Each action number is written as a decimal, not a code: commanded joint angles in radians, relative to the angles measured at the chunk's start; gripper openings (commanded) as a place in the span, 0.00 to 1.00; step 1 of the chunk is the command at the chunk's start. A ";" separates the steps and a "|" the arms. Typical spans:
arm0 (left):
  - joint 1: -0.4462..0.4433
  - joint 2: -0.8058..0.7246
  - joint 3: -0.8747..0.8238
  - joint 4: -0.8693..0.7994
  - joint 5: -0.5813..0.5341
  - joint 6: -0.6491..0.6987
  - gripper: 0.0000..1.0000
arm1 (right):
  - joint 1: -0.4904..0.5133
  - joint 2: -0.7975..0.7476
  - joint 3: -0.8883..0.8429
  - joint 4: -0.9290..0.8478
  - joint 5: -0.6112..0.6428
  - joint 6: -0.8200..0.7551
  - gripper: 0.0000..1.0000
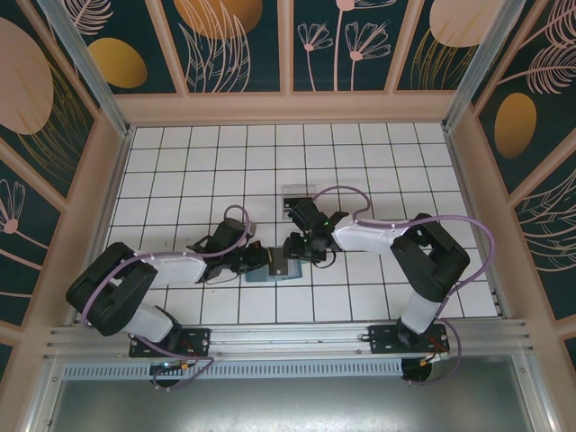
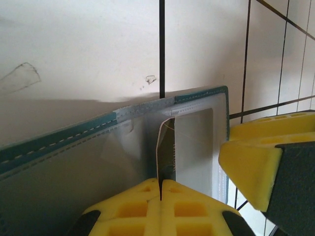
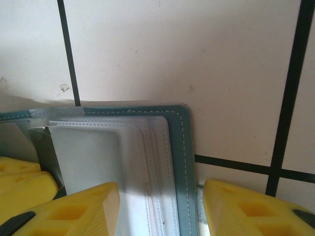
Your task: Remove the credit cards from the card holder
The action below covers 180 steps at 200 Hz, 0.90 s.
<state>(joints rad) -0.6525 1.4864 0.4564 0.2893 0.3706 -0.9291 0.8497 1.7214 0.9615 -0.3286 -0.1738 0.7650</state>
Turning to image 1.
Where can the clear plastic box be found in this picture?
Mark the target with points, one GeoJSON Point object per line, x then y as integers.
{"type": "Point", "coordinates": [297, 189]}

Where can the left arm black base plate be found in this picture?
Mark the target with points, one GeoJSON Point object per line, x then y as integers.
{"type": "Point", "coordinates": [198, 342]}

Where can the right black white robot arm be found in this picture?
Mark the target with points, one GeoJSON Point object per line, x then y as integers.
{"type": "Point", "coordinates": [369, 236]}

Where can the aluminium corner post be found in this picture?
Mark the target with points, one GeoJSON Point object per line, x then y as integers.
{"type": "Point", "coordinates": [92, 67]}
{"type": "Point", "coordinates": [477, 67]}

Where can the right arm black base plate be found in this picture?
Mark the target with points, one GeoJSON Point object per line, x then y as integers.
{"type": "Point", "coordinates": [382, 342]}

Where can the teal leather card holder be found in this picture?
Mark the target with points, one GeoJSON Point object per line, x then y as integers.
{"type": "Point", "coordinates": [256, 275]}

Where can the aluminium frame rail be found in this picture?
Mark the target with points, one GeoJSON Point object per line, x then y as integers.
{"type": "Point", "coordinates": [292, 337]}

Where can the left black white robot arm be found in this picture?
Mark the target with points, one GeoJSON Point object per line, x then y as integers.
{"type": "Point", "coordinates": [171, 270]}

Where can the grey metal sheet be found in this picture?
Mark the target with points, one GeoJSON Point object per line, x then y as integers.
{"type": "Point", "coordinates": [288, 405]}

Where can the black credit card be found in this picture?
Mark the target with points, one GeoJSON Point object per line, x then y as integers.
{"type": "Point", "coordinates": [279, 265]}

